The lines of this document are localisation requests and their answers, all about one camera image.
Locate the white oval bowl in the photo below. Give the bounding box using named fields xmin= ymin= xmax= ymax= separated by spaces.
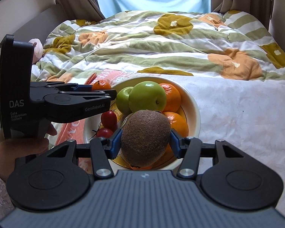
xmin=83 ymin=76 xmax=201 ymax=171

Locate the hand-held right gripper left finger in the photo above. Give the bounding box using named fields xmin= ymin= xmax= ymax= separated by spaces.
xmin=46 ymin=128 xmax=124 ymax=179

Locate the pink plush toy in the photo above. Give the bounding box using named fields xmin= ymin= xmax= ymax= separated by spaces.
xmin=28 ymin=38 xmax=44 ymax=65

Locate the white towel with pink border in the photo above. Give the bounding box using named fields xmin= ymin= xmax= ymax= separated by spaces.
xmin=45 ymin=68 xmax=285 ymax=188

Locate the large brown kiwi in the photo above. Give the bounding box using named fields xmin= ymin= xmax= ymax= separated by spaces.
xmin=121 ymin=110 xmax=171 ymax=167

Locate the medium orange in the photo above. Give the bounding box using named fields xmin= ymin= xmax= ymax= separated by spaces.
xmin=159 ymin=83 xmax=181 ymax=113

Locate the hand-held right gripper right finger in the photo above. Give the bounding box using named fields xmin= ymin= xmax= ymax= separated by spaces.
xmin=170 ymin=128 xmax=245 ymax=178

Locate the large green apple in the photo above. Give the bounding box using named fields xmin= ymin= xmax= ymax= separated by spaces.
xmin=128 ymin=81 xmax=167 ymax=113

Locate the person's left hand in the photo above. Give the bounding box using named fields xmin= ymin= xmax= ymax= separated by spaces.
xmin=0 ymin=122 xmax=58 ymax=179

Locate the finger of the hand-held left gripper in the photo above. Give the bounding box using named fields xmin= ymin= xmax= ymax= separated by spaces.
xmin=30 ymin=81 xmax=93 ymax=93
xmin=44 ymin=90 xmax=117 ymax=108

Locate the red tomato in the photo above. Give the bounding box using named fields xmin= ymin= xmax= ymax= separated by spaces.
xmin=100 ymin=110 xmax=118 ymax=131
xmin=93 ymin=128 xmax=114 ymax=139

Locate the small green apple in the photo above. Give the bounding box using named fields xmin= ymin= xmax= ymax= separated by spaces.
xmin=116 ymin=86 xmax=135 ymax=116

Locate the large orange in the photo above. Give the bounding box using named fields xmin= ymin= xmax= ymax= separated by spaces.
xmin=163 ymin=112 xmax=189 ymax=138

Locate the grey upholstered headboard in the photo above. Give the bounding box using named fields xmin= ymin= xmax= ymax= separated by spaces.
xmin=3 ymin=3 xmax=63 ymax=44

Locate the tangerine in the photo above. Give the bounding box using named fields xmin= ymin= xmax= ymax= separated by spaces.
xmin=91 ymin=80 xmax=112 ymax=91

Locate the green striped floral blanket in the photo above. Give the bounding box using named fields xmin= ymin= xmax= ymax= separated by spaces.
xmin=31 ymin=10 xmax=285 ymax=82

